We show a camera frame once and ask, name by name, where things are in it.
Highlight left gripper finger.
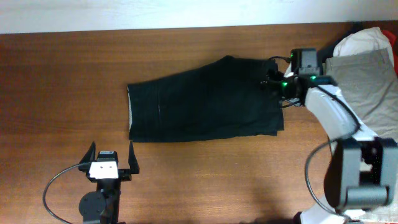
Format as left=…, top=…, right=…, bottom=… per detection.
left=128, top=141, right=140, bottom=174
left=80, top=141, right=96, bottom=164

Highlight black shorts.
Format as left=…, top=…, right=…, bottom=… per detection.
left=127, top=56, right=284, bottom=142

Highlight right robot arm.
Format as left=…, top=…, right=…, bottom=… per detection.
left=263, top=49, right=397, bottom=224

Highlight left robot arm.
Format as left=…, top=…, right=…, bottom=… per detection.
left=78, top=142, right=140, bottom=224

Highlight grey khaki shorts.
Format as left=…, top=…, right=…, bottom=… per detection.
left=325, top=49, right=397, bottom=140

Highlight white garment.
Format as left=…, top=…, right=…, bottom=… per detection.
left=333, top=27, right=393, bottom=64

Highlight red garment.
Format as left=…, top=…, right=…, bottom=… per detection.
left=382, top=29, right=397, bottom=73

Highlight right black cable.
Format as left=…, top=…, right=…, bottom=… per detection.
left=304, top=85, right=361, bottom=218

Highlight black cable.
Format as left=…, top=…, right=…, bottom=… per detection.
left=42, top=163, right=91, bottom=224
left=304, top=85, right=361, bottom=218

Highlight left black cable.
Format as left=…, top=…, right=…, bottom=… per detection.
left=42, top=163, right=91, bottom=224

